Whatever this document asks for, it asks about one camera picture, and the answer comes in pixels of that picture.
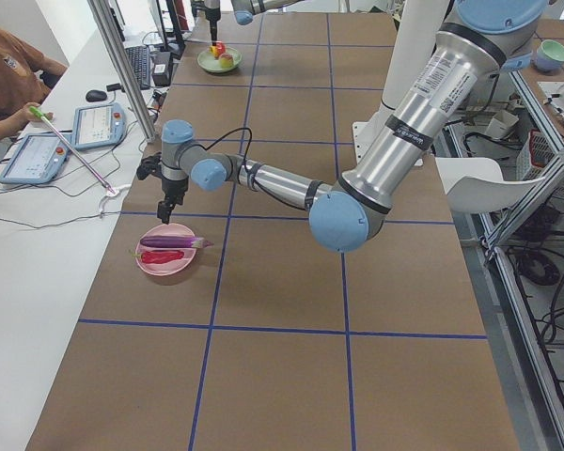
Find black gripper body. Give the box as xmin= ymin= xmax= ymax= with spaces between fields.
xmin=136 ymin=152 xmax=188 ymax=207
xmin=190 ymin=0 xmax=220 ymax=23

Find red orange fruit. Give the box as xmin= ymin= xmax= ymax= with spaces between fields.
xmin=210 ymin=41 xmax=227 ymax=59

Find purple eggplant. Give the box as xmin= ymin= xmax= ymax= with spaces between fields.
xmin=140 ymin=235 xmax=212 ymax=249

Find yellow-pink peach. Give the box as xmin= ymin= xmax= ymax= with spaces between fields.
xmin=218 ymin=53 xmax=234 ymax=70

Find red chili pepper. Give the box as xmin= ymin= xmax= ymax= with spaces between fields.
xmin=131 ymin=250 xmax=184 ymax=264

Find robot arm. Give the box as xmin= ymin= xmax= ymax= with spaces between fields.
xmin=191 ymin=0 xmax=300 ymax=45
xmin=136 ymin=1 xmax=546 ymax=252

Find mint green plate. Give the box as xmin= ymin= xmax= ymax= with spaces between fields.
xmin=196 ymin=48 xmax=243 ymax=74

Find pink plate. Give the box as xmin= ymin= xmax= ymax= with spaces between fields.
xmin=133 ymin=224 xmax=197 ymax=276

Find black box device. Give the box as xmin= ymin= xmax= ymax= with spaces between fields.
xmin=151 ymin=52 xmax=173 ymax=87

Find black keyboard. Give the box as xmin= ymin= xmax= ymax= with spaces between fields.
xmin=124 ymin=45 xmax=151 ymax=90

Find teach pendant far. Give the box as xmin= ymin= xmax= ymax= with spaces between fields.
xmin=71 ymin=102 xmax=126 ymax=150

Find teach pendant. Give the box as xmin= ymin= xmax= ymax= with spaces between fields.
xmin=71 ymin=102 xmax=126 ymax=150
xmin=0 ymin=133 xmax=69 ymax=185

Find black computer mouse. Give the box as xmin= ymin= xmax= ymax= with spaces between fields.
xmin=85 ymin=89 xmax=108 ymax=102

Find teach pendant near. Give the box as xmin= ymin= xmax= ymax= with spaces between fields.
xmin=0 ymin=133 xmax=69 ymax=185

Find person in brown shirt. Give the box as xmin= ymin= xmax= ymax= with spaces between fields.
xmin=0 ymin=28 xmax=67 ymax=141

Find white chair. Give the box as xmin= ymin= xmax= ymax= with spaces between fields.
xmin=435 ymin=157 xmax=545 ymax=214

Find stacked green blue bowls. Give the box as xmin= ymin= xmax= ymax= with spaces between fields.
xmin=533 ymin=39 xmax=564 ymax=72

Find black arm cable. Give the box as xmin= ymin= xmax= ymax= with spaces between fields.
xmin=201 ymin=126 xmax=321 ymax=210

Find aluminium frame post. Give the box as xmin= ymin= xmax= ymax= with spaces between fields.
xmin=87 ymin=0 xmax=156 ymax=144

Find green handled stick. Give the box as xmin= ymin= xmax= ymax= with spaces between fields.
xmin=28 ymin=105 xmax=119 ymax=197

